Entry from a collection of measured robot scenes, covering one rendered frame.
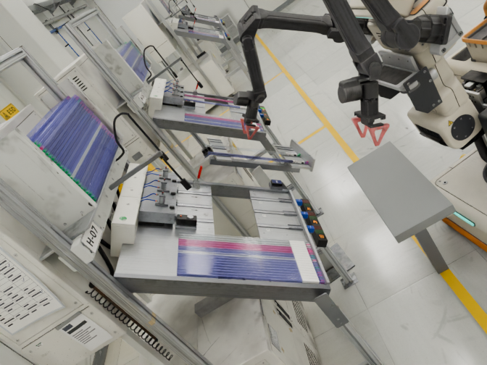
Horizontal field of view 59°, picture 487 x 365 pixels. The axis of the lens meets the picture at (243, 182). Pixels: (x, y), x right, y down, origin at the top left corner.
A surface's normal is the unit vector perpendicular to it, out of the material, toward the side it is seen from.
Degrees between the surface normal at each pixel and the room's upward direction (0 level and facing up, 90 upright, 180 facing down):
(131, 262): 43
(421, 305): 0
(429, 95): 90
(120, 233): 90
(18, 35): 90
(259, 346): 0
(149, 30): 90
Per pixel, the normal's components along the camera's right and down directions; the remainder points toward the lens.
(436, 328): -0.56, -0.70
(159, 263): 0.16, -0.88
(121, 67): 0.11, 0.46
